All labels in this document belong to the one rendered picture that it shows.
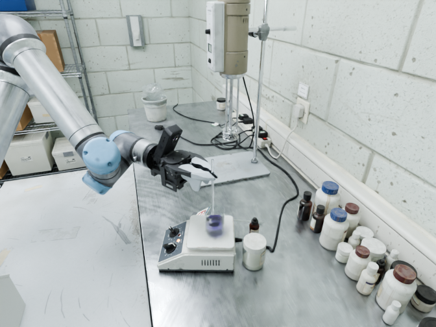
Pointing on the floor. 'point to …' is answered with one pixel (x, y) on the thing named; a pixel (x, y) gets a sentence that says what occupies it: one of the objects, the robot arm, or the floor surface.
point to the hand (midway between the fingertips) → (211, 173)
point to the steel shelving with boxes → (19, 149)
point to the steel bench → (289, 249)
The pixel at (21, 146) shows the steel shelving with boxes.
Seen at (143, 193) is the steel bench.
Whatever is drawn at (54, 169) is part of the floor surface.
